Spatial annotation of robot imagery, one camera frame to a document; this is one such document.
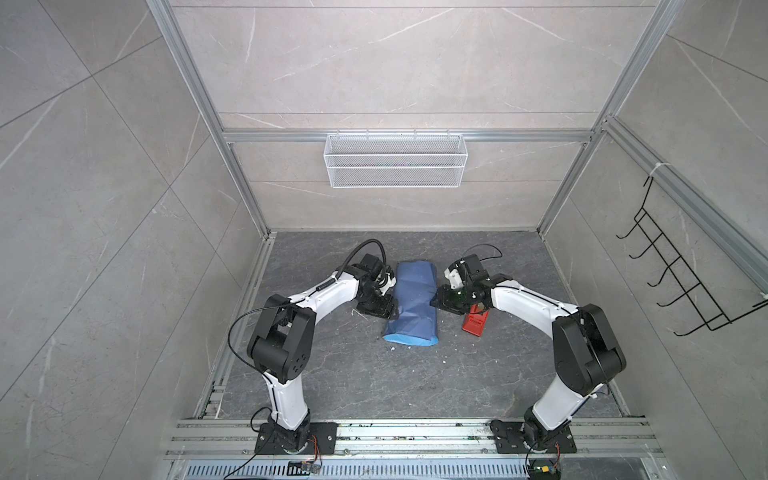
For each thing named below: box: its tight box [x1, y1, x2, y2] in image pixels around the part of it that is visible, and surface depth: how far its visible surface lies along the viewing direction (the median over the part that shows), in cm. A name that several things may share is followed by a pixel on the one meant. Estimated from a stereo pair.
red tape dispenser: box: [462, 302, 490, 337], surface depth 92 cm
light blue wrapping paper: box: [384, 261, 439, 346], surface depth 91 cm
